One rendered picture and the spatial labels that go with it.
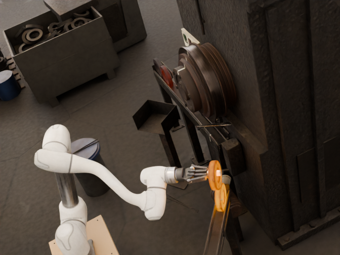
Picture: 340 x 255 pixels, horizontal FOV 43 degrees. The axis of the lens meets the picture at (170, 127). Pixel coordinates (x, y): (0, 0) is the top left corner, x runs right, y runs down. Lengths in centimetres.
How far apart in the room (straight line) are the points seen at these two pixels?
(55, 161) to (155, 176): 52
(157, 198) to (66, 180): 57
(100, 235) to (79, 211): 25
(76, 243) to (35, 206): 138
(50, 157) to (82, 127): 228
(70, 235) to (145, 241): 81
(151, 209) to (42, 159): 61
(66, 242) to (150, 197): 61
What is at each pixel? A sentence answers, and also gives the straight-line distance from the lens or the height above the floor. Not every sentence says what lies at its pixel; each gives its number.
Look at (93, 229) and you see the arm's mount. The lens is 291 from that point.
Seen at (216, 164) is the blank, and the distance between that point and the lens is 224.
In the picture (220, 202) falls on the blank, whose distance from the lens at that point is 233.
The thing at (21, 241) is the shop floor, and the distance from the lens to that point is 376.
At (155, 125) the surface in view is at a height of 60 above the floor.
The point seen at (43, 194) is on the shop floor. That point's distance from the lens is 400.
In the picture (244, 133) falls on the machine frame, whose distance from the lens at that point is 247.
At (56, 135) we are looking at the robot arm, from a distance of 234.
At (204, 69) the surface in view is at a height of 129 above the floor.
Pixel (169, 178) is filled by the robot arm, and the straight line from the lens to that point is 229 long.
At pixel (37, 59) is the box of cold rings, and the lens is 473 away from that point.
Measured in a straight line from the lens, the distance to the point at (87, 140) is 357.
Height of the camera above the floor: 253
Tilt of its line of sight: 39 degrees down
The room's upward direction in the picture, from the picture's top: 19 degrees counter-clockwise
